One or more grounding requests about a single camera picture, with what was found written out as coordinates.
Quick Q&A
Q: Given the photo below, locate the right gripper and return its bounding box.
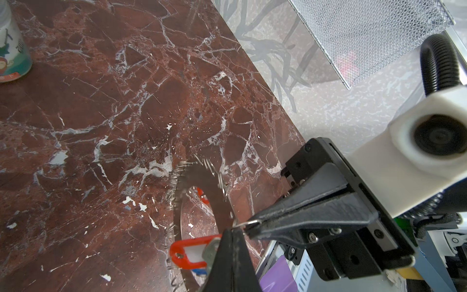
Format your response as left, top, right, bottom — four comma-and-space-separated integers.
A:
244, 138, 415, 281

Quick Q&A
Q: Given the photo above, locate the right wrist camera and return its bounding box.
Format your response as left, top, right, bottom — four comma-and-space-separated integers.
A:
347, 85, 467, 217

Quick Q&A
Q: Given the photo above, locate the blue key tag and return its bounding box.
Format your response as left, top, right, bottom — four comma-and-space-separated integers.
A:
192, 268, 207, 276

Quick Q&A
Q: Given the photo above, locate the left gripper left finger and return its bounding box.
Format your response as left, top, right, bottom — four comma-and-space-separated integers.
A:
199, 229, 233, 292

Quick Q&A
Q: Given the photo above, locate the white wire basket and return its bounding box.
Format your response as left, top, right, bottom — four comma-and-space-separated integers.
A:
290, 0, 456, 89

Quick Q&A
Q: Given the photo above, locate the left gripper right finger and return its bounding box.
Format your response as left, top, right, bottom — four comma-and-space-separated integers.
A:
232, 231, 262, 292

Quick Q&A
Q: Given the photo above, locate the red key tag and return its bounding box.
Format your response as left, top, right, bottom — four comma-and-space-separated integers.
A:
169, 234, 221, 271
196, 187, 210, 205

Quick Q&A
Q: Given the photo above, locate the purple scoop pink handle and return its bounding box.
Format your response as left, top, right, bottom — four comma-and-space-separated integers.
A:
260, 255, 298, 292

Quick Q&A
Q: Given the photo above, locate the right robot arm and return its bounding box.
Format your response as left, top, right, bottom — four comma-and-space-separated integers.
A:
245, 34, 467, 281

